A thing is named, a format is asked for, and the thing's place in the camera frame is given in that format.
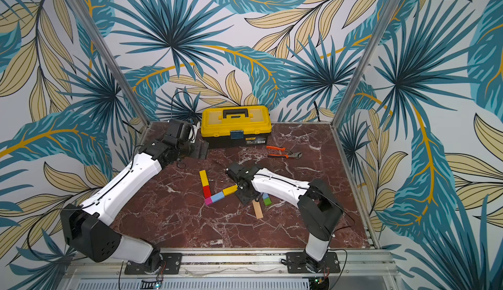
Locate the large orange-handled pliers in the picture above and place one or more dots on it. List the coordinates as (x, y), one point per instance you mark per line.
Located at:
(281, 152)

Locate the red block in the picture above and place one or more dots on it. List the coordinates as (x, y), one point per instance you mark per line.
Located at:
(207, 192)

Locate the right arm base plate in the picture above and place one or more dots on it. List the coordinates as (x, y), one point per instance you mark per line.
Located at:
(301, 263)

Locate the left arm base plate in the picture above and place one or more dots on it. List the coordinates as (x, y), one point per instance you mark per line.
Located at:
(157, 264)

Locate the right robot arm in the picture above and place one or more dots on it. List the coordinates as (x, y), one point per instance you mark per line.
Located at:
(319, 209)

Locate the yellow black toolbox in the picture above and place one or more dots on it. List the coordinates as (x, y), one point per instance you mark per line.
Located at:
(227, 127)

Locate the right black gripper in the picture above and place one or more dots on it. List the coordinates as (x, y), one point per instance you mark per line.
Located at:
(243, 190)

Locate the yellow block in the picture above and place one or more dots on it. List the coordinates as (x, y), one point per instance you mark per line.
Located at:
(204, 178)
(230, 190)

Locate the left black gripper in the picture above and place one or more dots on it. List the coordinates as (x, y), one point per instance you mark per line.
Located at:
(197, 154)

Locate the magenta small cube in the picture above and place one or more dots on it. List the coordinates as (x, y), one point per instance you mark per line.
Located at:
(208, 201)

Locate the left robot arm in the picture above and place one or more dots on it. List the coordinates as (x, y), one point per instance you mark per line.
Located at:
(87, 226)

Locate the aluminium front rail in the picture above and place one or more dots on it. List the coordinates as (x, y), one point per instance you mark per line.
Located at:
(211, 268)

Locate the natural wood block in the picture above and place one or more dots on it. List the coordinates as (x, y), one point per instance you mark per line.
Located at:
(257, 209)

